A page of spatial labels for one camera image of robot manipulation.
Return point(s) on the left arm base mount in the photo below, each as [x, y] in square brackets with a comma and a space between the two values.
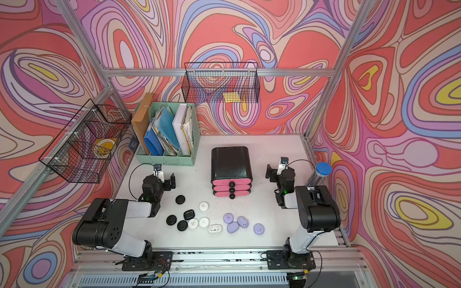
[152, 261]

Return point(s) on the white oblong earphone case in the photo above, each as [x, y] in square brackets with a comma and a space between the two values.
[215, 229]

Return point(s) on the yellow sticky note pad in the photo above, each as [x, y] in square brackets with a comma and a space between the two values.
[231, 97]

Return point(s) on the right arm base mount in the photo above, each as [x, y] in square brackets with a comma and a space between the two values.
[280, 260]

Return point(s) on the purple oval earphone case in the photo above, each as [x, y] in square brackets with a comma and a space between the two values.
[242, 222]
[233, 227]

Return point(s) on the pink top drawer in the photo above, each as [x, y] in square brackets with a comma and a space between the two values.
[232, 182]

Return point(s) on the black drawer cabinet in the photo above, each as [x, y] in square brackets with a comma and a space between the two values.
[230, 164]

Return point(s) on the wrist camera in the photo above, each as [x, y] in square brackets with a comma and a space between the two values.
[284, 161]
[158, 170]

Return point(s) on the black wire basket back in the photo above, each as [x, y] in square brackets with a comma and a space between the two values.
[205, 82]

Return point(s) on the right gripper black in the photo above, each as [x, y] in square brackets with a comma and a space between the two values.
[269, 170]

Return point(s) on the white binder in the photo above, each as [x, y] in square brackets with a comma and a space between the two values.
[179, 130]

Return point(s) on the green file organizer box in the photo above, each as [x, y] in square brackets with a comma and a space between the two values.
[179, 160]

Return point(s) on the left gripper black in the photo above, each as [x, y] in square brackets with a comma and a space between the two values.
[172, 185]

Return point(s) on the black wire basket left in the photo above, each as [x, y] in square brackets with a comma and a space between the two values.
[70, 154]

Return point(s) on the black round earphone case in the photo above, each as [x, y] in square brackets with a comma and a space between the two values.
[171, 220]
[182, 225]
[180, 199]

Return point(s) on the purple round earphone case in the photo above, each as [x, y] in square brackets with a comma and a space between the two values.
[228, 218]
[259, 229]

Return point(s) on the black square earphone case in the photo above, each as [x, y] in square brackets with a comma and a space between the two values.
[189, 215]

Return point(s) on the brown cardboard folder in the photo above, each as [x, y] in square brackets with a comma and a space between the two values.
[141, 120]

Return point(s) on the teal plastic folder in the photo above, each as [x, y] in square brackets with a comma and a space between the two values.
[163, 124]

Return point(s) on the blue folder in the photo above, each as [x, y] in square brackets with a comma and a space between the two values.
[152, 143]

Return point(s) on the pink bottom drawer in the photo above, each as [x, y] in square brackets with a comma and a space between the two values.
[233, 195]

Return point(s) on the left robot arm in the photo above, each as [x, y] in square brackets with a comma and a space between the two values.
[102, 225]

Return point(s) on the yellow tape roll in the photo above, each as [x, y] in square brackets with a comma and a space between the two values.
[103, 147]

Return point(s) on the black wire basket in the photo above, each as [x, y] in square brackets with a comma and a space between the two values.
[205, 82]
[70, 154]

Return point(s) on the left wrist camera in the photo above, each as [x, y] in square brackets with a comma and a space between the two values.
[158, 170]

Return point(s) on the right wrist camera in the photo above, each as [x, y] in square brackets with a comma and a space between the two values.
[284, 161]

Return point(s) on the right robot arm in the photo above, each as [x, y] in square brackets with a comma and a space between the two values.
[317, 210]

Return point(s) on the blue capped clear tube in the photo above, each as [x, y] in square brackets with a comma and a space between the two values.
[322, 170]

